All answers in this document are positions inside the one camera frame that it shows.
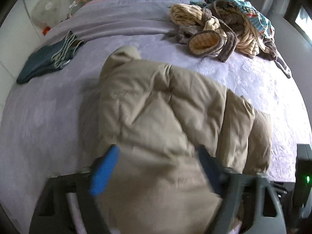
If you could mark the dark teal folded garment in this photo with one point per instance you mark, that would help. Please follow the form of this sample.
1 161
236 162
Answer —
50 58

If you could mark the beige puffer jacket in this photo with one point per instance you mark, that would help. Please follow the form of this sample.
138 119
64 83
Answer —
157 114

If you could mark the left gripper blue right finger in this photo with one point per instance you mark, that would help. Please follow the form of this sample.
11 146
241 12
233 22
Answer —
214 171

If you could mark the bright window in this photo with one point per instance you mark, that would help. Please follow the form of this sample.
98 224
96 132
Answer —
304 22

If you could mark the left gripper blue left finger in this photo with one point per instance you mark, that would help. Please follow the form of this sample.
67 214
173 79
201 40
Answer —
102 170

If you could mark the teal floral patterned garment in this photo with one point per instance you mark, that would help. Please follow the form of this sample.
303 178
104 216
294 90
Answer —
258 20

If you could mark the lavender bed blanket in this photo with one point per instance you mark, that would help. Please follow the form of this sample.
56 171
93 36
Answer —
51 124

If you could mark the white desk fan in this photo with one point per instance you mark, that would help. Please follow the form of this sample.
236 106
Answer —
46 13

